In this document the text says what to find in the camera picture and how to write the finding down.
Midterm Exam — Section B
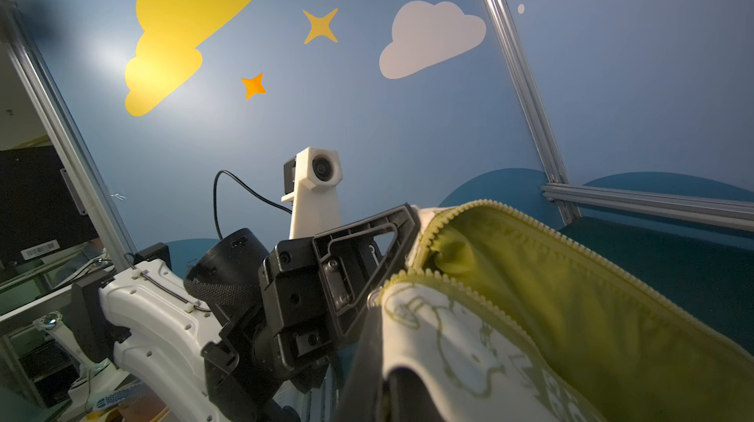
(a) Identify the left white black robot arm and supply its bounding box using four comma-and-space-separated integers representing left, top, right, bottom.
71, 205, 420, 421

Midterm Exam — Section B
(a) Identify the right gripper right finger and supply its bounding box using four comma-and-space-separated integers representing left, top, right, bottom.
385, 368, 436, 422

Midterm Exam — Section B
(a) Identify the rear aluminium frame bar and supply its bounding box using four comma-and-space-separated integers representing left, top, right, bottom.
542, 184, 753, 233

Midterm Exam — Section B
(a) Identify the cream green-lined hooded jacket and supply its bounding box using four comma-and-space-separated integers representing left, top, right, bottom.
376, 200, 753, 421

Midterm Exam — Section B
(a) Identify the black monitor screen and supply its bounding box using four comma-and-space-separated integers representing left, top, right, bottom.
1, 146, 98, 268

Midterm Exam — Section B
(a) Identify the left aluminium frame post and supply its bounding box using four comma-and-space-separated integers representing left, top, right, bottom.
464, 0, 581, 227

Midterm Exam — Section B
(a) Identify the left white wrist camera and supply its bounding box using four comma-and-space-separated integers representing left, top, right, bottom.
281, 147, 343, 239

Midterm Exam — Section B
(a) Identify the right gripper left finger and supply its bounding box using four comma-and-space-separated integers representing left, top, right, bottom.
334, 307, 383, 422

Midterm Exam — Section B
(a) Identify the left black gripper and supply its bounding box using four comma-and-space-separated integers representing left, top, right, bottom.
199, 204, 420, 421

